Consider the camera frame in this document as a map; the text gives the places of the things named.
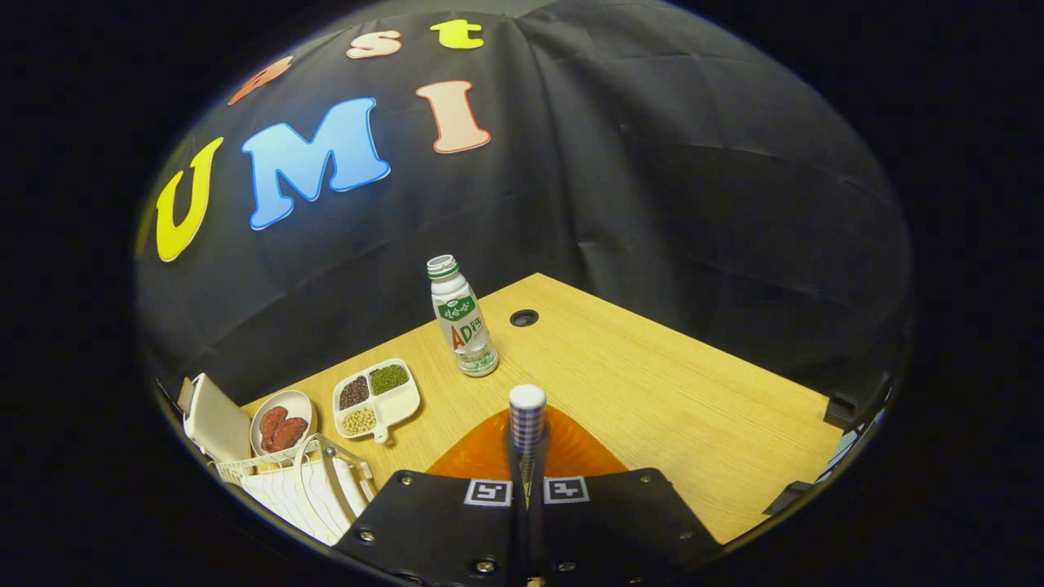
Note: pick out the white divided dish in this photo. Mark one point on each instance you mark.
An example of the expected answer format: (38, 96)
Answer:
(400, 405)

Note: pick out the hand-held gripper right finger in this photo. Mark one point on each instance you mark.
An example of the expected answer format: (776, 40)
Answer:
(620, 530)

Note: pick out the white drain tray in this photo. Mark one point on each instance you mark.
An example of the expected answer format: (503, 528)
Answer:
(285, 497)

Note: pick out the black table clamp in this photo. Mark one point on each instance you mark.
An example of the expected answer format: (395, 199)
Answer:
(787, 498)
(852, 401)

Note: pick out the pile of tan beans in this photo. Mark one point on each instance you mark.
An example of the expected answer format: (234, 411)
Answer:
(359, 421)

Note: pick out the white toaster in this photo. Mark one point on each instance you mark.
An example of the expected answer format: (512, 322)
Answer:
(216, 420)

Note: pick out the pile of dark beans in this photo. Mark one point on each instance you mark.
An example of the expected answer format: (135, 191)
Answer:
(354, 393)

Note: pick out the round plate with meat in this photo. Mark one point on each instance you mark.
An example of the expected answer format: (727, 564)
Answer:
(299, 402)

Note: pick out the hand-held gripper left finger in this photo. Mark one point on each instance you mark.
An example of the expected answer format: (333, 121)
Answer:
(432, 530)

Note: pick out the white drink bottle green label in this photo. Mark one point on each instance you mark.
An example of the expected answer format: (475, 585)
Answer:
(465, 326)

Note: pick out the pile of green beans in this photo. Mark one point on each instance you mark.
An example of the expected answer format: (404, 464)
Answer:
(389, 379)

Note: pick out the reddish meat slice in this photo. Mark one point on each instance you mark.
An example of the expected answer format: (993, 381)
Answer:
(271, 424)
(292, 432)

